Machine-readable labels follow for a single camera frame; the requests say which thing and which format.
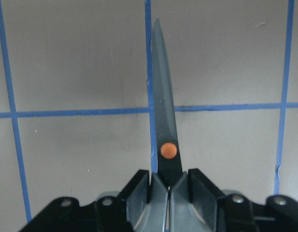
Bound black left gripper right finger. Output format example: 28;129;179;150
188;168;298;232

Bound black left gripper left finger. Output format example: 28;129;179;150
18;169;149;232

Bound grey scissors orange pivot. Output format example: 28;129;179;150
126;17;218;232

